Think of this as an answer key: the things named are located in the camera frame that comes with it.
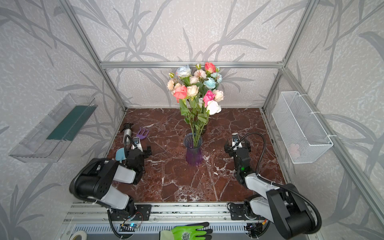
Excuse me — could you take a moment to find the white rose bud stem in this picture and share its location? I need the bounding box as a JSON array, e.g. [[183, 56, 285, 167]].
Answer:
[[195, 100, 222, 145]]

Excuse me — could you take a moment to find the magenta pink rose stem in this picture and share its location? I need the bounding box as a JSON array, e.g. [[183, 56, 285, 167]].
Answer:
[[194, 90, 216, 148]]

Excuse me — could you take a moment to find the blue purple glass vase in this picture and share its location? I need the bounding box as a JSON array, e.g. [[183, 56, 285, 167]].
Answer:
[[184, 133, 203, 167]]

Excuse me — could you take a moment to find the peach rose stem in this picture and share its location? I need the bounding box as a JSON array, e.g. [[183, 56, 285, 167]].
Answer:
[[167, 79, 183, 92]]

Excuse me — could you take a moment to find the light blue flower stem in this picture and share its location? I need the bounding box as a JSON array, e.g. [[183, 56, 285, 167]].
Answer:
[[203, 73, 223, 90]]

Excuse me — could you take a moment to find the white blue rose stem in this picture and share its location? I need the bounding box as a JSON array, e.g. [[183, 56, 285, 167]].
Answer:
[[176, 65, 192, 87]]

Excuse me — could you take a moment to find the pink red rose stem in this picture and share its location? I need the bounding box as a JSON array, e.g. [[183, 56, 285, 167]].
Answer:
[[205, 63, 216, 78]]

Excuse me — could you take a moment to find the red glass vase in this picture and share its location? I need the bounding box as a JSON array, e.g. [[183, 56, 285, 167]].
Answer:
[[199, 119, 209, 135]]

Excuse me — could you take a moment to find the cream white rose stem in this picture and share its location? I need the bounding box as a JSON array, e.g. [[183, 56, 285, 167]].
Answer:
[[213, 90, 224, 102]]

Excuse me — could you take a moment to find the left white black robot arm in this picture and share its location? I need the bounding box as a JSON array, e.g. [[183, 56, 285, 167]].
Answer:
[[69, 136, 152, 215]]

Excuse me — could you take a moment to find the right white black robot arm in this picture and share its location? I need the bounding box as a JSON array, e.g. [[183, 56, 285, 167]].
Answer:
[[224, 133, 322, 240]]

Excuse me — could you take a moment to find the pink purple garden fork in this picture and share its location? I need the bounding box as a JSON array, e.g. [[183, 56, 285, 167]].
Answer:
[[135, 128, 150, 140]]

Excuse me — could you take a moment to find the spray bottle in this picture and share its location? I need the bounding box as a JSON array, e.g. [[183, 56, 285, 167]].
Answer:
[[120, 123, 134, 145]]

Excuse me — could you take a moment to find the light blue spatula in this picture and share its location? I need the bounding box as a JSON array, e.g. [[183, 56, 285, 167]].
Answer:
[[115, 148, 126, 164]]

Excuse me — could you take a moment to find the green work glove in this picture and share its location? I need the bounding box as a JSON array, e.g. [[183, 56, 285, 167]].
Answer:
[[160, 222, 213, 240]]

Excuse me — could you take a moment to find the green circuit board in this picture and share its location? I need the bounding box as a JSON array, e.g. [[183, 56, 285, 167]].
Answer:
[[120, 223, 141, 232]]

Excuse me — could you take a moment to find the white tape roll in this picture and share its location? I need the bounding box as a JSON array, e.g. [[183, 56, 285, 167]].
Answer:
[[70, 231, 88, 240]]

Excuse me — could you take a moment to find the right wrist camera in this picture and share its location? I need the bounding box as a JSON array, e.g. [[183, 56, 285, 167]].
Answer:
[[232, 133, 242, 151]]

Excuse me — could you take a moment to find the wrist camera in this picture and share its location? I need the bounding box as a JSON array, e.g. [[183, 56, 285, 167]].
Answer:
[[131, 137, 143, 152], [232, 133, 242, 151]]

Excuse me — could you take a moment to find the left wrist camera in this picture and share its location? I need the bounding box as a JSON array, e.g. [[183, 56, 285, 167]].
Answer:
[[131, 137, 143, 152]]

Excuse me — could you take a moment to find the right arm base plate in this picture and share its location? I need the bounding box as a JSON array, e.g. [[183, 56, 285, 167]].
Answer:
[[227, 203, 248, 221]]

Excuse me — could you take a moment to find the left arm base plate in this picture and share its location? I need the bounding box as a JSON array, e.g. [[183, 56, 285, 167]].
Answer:
[[109, 204, 152, 221]]

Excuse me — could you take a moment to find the white wire mesh basket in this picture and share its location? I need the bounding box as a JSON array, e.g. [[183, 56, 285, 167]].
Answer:
[[272, 91, 334, 164]]

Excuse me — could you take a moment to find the clear plastic wall shelf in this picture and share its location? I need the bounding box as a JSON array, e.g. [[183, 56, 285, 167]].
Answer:
[[9, 94, 98, 163]]

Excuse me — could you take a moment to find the aluminium front rail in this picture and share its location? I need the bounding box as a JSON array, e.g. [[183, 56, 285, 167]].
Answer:
[[62, 201, 316, 224]]

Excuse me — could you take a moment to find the aluminium cage frame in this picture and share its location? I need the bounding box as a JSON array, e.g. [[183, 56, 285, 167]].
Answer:
[[59, 1, 384, 224]]

